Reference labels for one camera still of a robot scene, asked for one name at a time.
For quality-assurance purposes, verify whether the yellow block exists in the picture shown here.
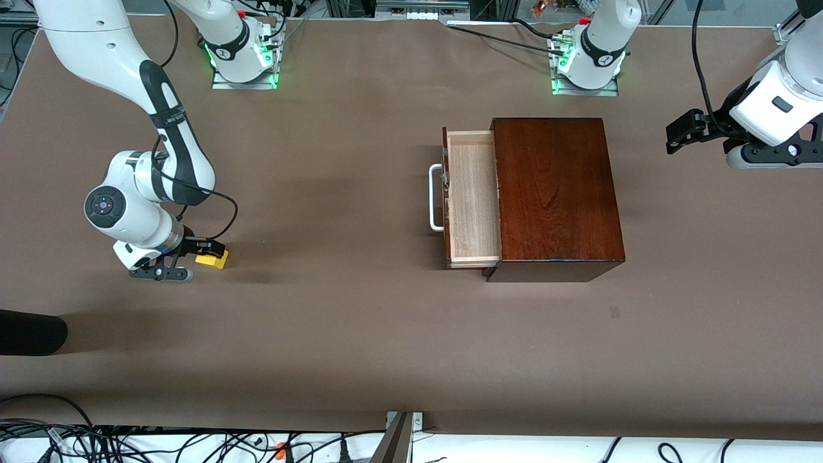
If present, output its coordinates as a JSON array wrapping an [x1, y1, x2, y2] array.
[[195, 248, 230, 270]]

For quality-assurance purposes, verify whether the wooden drawer with white handle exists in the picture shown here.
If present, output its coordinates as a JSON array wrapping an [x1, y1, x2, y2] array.
[[429, 127, 503, 269]]

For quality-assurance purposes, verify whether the large matte table cover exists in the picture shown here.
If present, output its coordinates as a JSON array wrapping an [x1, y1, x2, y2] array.
[[0, 13, 823, 441]]

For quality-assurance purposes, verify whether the black round-ended cylinder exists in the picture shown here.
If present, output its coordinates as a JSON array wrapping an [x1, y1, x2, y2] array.
[[0, 309, 69, 356]]

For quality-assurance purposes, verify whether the dark wooden cabinet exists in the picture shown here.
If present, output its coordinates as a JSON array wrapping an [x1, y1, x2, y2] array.
[[482, 117, 626, 284]]

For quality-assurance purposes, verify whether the dark metal beam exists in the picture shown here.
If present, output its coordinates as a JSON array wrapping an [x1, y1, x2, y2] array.
[[370, 412, 413, 463]]

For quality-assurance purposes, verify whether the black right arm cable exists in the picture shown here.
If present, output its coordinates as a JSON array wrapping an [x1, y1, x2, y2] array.
[[151, 0, 240, 244]]

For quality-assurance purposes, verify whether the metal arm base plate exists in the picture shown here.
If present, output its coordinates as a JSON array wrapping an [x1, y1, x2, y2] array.
[[211, 35, 282, 91], [550, 35, 621, 97]]

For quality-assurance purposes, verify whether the black looped floor cable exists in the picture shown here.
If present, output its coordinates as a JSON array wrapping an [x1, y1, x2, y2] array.
[[0, 394, 97, 444]]

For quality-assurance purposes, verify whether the short black table cable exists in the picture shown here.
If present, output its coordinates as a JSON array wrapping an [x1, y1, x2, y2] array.
[[511, 18, 568, 41]]

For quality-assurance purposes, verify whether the long black table cable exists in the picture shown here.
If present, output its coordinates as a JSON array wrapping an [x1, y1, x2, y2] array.
[[447, 21, 557, 55]]

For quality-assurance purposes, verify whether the small metal bracket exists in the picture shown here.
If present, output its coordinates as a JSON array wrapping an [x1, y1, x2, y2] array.
[[386, 412, 424, 433]]

